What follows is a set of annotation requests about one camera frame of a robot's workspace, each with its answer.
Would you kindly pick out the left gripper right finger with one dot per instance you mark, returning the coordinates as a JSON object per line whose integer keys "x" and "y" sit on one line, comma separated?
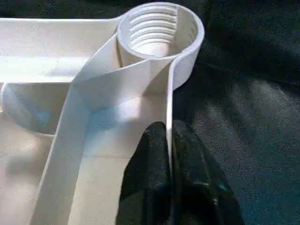
{"x": 197, "y": 182}

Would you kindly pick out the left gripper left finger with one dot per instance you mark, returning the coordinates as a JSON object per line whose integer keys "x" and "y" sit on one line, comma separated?
{"x": 147, "y": 175}

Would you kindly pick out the white plastic table top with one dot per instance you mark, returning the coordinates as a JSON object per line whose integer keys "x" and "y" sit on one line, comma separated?
{"x": 70, "y": 105}

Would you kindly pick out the black table mat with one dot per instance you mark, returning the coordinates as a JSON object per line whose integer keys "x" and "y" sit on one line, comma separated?
{"x": 246, "y": 117}

